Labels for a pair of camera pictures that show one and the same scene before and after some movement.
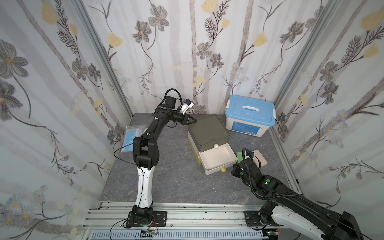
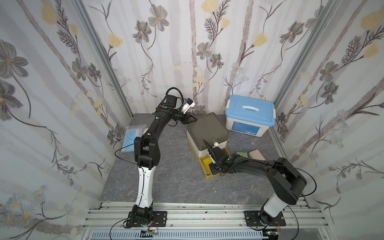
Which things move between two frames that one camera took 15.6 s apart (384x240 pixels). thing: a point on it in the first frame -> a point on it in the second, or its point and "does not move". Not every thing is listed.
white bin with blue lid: [249, 116] does not move
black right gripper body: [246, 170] -> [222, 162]
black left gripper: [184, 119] does not move
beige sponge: [257, 154] does not move
